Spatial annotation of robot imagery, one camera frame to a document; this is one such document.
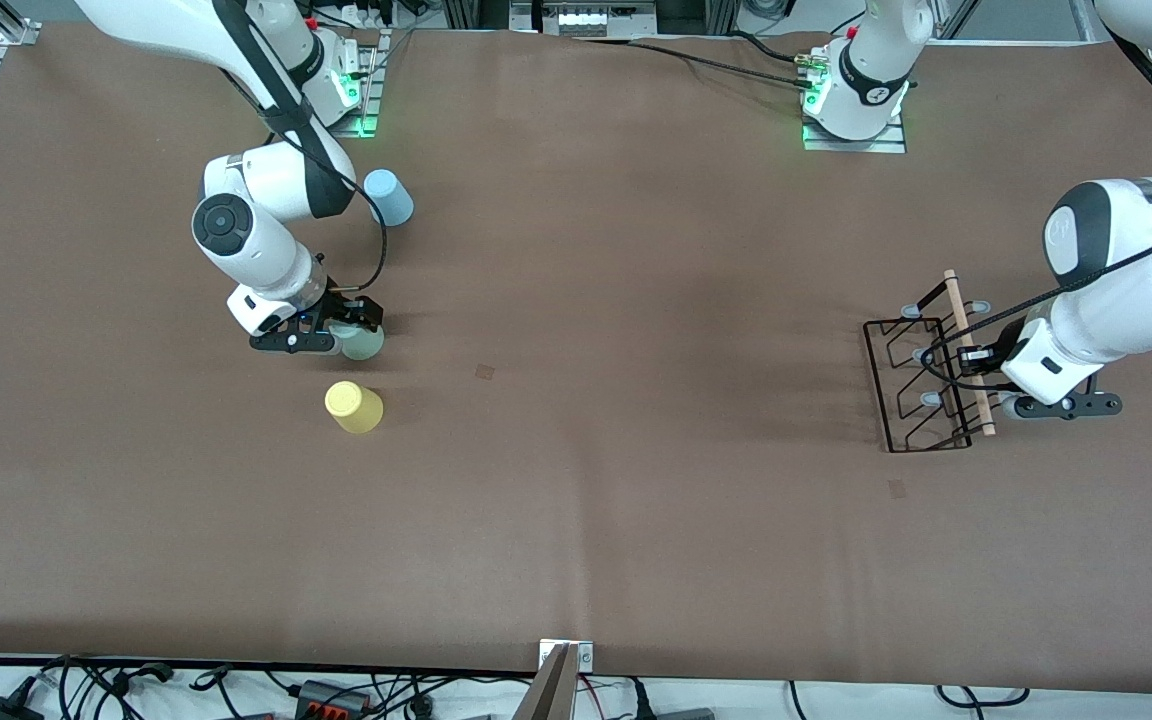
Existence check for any mint green plastic cup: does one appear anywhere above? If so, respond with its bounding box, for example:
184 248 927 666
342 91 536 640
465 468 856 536
339 325 386 362

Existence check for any black wire cup holder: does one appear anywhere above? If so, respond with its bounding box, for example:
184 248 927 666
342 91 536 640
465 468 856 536
863 268 999 453

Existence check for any yellow plastic cup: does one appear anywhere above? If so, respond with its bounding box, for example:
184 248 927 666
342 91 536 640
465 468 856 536
324 380 385 435

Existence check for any light blue plastic cup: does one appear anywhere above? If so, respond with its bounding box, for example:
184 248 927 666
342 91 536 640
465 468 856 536
362 168 415 228

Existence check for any white power strip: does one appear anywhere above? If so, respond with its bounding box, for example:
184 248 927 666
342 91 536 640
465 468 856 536
331 0 407 29

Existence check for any brown table cover sheet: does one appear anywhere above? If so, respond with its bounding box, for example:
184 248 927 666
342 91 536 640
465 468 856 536
0 20 1152 696

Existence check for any grey electrical terminal block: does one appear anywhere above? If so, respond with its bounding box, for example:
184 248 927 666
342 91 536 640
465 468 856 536
511 0 659 39

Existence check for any black orange connector box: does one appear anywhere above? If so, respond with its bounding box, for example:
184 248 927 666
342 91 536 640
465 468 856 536
294 680 374 717

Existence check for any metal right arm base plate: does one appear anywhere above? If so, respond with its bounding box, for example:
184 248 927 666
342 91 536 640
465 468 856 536
321 28 384 139

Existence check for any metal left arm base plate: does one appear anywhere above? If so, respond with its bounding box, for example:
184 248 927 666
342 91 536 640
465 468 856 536
801 110 909 155

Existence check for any short black base cable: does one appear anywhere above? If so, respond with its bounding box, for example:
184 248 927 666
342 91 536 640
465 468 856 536
726 30 805 67

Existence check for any long black base cable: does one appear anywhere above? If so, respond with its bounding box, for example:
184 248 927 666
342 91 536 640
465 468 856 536
576 36 809 93

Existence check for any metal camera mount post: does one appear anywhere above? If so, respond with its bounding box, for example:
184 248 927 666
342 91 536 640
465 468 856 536
514 640 595 720

